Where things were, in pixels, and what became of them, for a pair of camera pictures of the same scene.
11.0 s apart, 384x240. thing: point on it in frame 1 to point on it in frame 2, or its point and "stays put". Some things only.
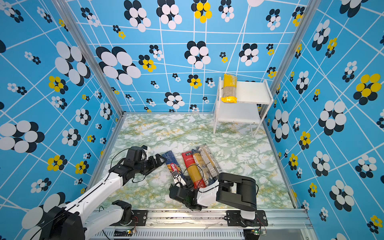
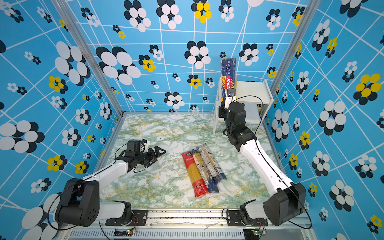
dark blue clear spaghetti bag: [208, 178] stays put
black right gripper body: [188, 188] to [224, 114]
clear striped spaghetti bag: [205, 153] stays put
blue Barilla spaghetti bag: [174, 168] to [228, 66]
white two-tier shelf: [254, 100] stays put
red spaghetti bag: [194, 173] stays put
